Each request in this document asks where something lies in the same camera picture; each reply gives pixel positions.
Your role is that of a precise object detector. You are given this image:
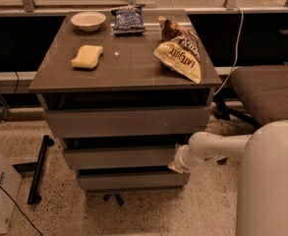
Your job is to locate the grey drawer cabinet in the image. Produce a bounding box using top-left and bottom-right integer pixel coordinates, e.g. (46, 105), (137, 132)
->
(29, 10), (221, 193)

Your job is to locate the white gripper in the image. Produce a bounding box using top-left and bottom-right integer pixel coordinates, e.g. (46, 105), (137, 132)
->
(167, 145), (202, 174)

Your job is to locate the grey top drawer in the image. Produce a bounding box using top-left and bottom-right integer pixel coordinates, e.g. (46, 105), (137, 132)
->
(45, 106), (211, 139)

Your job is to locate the black metal bar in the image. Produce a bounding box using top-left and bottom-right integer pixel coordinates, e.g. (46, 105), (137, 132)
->
(27, 135), (54, 205)

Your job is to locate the blue chip bag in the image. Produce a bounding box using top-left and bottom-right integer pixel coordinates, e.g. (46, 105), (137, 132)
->
(111, 6), (145, 34)

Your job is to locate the grey office chair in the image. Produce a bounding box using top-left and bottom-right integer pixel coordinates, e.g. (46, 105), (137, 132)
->
(213, 65), (288, 166)

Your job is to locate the grey drawer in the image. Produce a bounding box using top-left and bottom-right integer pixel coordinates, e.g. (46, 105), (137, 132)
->
(45, 106), (211, 139)
(77, 171), (190, 191)
(63, 145), (176, 169)

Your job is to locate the grey bottom drawer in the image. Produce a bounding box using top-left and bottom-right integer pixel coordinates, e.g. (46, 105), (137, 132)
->
(77, 171), (190, 191)

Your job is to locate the black cable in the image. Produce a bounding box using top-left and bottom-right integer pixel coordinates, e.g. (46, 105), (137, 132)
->
(0, 160), (44, 236)

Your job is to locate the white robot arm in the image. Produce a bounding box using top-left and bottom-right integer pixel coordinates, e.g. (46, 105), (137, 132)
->
(169, 120), (288, 236)

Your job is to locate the yellow sponge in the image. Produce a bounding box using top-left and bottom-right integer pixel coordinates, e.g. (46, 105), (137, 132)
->
(71, 45), (103, 69)

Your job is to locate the white bowl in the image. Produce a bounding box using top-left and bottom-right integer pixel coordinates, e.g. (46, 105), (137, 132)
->
(71, 12), (106, 32)

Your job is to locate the white cable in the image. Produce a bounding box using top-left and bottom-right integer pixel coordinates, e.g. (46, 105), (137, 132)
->
(212, 6), (245, 97)

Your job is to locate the yellow brown chip bag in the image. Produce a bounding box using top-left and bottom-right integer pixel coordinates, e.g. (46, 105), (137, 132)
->
(153, 16), (202, 84)

